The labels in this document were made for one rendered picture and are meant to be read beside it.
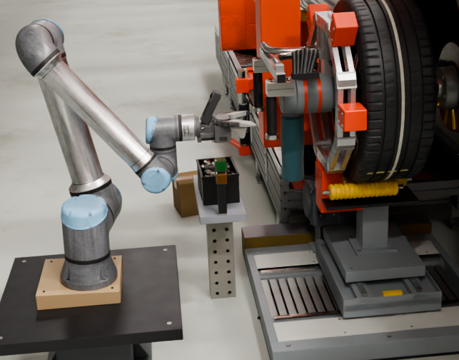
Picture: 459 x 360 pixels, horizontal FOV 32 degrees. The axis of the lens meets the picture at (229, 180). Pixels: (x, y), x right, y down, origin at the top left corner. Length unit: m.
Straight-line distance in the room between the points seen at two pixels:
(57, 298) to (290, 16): 1.41
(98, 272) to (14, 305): 0.30
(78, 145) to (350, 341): 1.14
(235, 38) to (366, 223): 2.38
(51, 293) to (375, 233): 1.23
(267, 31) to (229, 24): 1.95
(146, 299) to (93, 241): 0.26
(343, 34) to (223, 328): 1.18
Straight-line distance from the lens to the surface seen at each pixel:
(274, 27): 3.21
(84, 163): 2.73
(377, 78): 2.60
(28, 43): 2.55
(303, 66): 2.65
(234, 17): 5.14
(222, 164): 2.80
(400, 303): 2.96
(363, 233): 3.07
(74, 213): 2.59
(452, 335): 2.91
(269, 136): 2.71
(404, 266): 3.02
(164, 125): 2.64
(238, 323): 3.08
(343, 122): 2.56
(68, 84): 2.53
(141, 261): 2.93
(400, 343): 2.86
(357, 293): 2.94
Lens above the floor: 1.61
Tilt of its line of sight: 21 degrees down
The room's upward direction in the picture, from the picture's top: 3 degrees counter-clockwise
